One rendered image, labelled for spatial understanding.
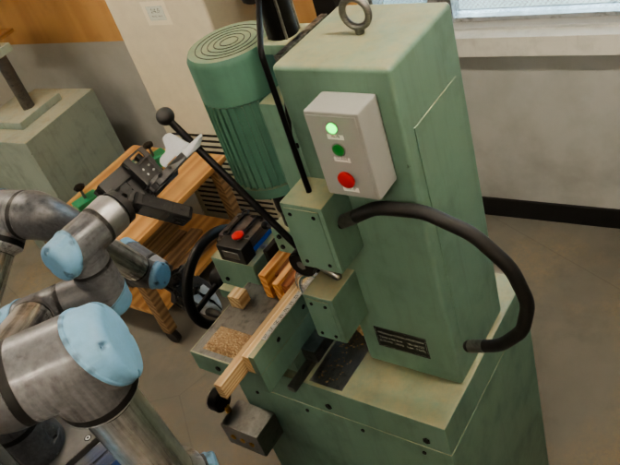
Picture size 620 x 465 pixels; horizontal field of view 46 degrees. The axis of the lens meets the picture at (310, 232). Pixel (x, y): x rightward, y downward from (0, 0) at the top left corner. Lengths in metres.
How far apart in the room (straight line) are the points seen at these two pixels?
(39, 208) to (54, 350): 0.83
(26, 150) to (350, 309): 2.41
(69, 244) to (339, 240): 0.45
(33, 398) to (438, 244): 0.71
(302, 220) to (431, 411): 0.49
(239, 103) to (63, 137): 2.38
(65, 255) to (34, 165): 2.37
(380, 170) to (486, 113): 1.79
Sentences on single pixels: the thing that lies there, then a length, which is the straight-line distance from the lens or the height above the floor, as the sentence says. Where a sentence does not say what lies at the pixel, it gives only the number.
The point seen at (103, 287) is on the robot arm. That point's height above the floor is 1.26.
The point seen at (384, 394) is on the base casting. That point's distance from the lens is 1.55.
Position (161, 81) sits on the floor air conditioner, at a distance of 3.24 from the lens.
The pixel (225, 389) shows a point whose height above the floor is 0.92.
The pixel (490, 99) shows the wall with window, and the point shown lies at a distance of 2.85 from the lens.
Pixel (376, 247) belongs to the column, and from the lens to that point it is 1.32.
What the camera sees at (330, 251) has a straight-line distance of 1.26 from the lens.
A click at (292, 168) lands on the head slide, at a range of 1.37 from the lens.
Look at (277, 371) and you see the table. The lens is 1.57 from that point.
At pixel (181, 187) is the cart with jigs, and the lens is 2.98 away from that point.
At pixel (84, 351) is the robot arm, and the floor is 1.44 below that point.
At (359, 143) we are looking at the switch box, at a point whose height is 1.43.
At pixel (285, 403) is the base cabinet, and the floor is 0.68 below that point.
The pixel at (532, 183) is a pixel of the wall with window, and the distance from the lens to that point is 3.02.
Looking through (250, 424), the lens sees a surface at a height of 0.62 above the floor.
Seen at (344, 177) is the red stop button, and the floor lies 1.37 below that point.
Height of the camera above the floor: 1.99
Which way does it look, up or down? 36 degrees down
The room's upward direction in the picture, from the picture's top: 20 degrees counter-clockwise
